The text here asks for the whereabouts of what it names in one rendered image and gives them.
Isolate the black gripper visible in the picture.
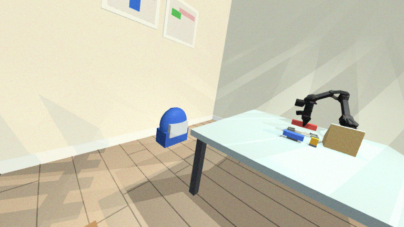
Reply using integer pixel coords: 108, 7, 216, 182
301, 108, 312, 127

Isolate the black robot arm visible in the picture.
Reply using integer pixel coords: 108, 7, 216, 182
295, 90, 359, 130

